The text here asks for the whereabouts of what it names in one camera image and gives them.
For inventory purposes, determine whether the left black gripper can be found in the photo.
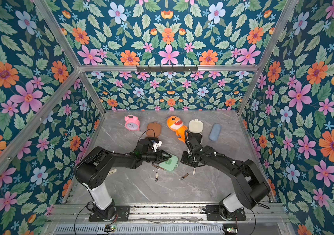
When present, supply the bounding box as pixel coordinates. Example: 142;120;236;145
141;150;171;165

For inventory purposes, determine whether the green clipper case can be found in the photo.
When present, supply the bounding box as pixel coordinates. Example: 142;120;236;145
158;155;179;172

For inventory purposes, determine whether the brown clipper case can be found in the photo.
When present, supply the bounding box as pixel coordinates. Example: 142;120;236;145
145;122;162;138

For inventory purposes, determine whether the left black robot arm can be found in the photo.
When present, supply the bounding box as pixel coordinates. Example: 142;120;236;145
74;139;172;221

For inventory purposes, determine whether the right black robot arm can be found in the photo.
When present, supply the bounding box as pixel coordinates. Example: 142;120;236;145
181;137;271;220

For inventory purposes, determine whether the brown metal nail clipper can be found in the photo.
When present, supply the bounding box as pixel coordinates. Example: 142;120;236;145
180;173;189;180

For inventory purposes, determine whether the cream open clipper case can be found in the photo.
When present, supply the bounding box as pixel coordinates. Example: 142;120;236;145
188;119;204;144

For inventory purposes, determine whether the blue closed case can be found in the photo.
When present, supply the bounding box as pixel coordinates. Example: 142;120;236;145
209;123;222;142

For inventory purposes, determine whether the orange shark plush toy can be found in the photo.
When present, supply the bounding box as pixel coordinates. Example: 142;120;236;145
167;116;188;143

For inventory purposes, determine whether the pink alarm clock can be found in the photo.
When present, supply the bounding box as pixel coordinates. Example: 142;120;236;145
125;115;140;131

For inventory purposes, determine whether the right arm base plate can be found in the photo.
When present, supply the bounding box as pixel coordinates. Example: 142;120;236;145
202;205;246;221

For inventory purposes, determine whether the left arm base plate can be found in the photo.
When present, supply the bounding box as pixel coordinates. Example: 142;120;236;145
89;206;130;222

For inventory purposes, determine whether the white vented cable duct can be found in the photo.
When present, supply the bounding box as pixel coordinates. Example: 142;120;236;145
53;224;224;235

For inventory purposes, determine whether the black wall hook rail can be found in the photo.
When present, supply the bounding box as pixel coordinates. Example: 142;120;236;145
136;65;198;72

